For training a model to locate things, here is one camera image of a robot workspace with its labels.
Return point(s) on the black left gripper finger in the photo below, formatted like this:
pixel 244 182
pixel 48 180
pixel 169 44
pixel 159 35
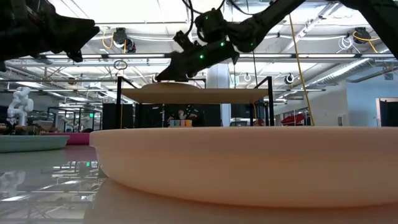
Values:
pixel 84 31

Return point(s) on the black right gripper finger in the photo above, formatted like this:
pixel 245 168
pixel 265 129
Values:
pixel 174 70

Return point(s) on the pink plate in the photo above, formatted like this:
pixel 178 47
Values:
pixel 77 139

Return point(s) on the large peach plate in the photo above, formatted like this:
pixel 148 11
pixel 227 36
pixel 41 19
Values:
pixel 248 161

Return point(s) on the green plate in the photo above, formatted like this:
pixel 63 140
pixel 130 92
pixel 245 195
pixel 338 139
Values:
pixel 28 143

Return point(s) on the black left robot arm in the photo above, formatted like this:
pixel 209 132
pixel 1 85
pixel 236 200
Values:
pixel 15 28

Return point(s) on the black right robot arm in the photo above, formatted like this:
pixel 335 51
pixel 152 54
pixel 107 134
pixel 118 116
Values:
pixel 264 21

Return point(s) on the person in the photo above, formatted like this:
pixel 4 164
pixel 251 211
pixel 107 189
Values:
pixel 182 115

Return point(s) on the black partition panels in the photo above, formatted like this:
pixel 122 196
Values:
pixel 149 115

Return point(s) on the teal cup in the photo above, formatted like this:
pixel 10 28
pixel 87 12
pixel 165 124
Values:
pixel 172 123

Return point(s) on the light green cup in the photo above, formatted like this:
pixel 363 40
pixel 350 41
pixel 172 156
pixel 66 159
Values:
pixel 177 123

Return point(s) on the pink cup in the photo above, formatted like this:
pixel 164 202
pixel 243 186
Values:
pixel 183 123

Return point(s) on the yellow cup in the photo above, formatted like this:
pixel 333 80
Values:
pixel 188 123

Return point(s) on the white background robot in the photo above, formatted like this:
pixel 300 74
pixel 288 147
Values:
pixel 21 105

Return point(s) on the red rack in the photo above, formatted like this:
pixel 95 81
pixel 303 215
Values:
pixel 293 119

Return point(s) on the dark doorway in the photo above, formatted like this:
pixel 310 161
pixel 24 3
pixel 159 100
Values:
pixel 388 113

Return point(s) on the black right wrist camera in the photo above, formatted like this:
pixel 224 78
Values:
pixel 183 40

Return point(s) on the wooden shelf with black frame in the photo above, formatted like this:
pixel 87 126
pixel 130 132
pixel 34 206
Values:
pixel 199 96

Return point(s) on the black frame workstation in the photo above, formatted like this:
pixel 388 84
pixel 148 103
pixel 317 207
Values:
pixel 74 119

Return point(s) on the silver ceiling duct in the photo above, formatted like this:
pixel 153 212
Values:
pixel 342 71

